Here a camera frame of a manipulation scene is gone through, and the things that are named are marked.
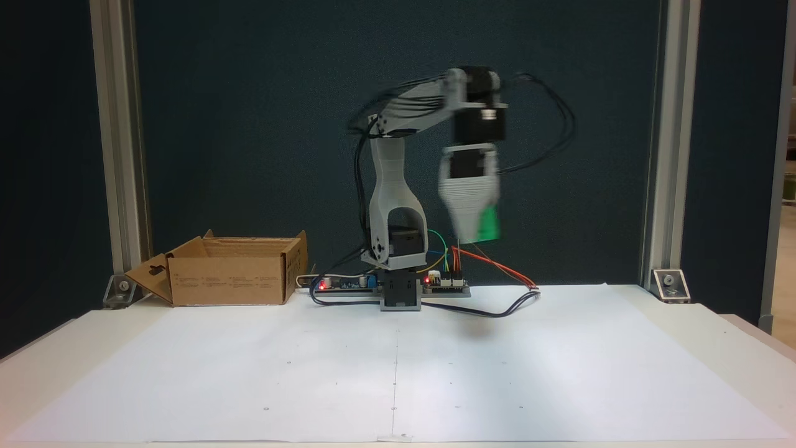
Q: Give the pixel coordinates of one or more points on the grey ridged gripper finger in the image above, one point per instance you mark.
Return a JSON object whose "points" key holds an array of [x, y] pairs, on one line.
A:
{"points": [[463, 202]]}

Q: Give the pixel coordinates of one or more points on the green die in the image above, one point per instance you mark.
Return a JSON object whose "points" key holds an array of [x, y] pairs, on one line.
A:
{"points": [[490, 224]]}

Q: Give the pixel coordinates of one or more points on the grey printed robot arm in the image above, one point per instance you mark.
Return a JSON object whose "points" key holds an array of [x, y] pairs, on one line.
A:
{"points": [[388, 186]]}

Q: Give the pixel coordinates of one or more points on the circuit board with white connector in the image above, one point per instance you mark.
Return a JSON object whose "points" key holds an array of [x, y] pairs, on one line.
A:
{"points": [[448, 286]]}

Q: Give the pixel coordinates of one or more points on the circuit board with blue part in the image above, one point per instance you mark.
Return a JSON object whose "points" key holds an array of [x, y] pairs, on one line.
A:
{"points": [[348, 286]]}

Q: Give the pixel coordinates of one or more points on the open cardboard box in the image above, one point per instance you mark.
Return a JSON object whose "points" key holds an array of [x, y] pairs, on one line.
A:
{"points": [[230, 283]]}

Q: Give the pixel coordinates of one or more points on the aluminium frame post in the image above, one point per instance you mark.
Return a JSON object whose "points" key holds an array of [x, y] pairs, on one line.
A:
{"points": [[671, 124], [121, 124]]}

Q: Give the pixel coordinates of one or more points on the metal corner bracket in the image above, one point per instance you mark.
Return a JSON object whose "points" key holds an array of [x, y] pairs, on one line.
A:
{"points": [[124, 292], [670, 285]]}

